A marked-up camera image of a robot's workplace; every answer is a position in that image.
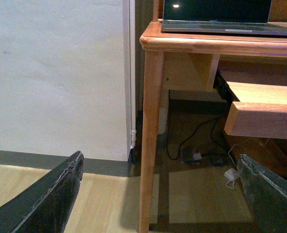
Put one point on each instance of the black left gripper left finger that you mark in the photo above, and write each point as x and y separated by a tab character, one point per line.
46	205

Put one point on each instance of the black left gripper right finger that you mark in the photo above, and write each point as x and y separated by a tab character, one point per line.
266	194

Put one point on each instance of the white power adapter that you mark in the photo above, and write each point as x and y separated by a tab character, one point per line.
232	175

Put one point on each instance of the wooden keyboard tray drawer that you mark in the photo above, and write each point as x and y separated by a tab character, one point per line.
256	110

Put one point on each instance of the wooden desk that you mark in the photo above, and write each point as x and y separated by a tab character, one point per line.
193	57

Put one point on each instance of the grey open laptop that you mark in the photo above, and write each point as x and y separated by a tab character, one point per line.
249	17

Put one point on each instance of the white wall conduit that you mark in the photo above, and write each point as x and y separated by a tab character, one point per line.
129	71

